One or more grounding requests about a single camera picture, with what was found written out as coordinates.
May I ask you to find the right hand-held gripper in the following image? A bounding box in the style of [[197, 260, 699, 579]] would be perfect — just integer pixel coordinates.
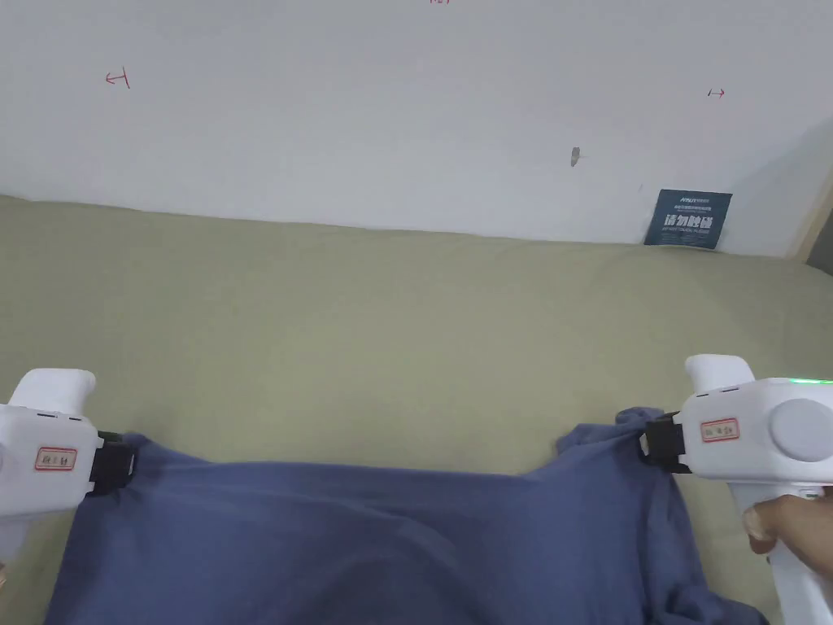
[[638, 354, 833, 625]]

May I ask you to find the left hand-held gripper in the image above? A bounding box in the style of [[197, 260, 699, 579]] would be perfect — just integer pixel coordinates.
[[0, 368, 137, 567]]

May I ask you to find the dark blue shirt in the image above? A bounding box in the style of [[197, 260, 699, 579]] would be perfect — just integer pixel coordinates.
[[41, 406, 770, 625]]

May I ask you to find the person's right hand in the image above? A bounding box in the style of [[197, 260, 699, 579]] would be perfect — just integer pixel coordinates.
[[742, 491, 833, 578]]

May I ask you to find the dark blue sign card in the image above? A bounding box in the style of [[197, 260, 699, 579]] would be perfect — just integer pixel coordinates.
[[643, 188, 733, 249]]

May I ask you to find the bed with pale green sheet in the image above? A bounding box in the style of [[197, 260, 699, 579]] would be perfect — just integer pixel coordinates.
[[0, 194, 833, 625]]

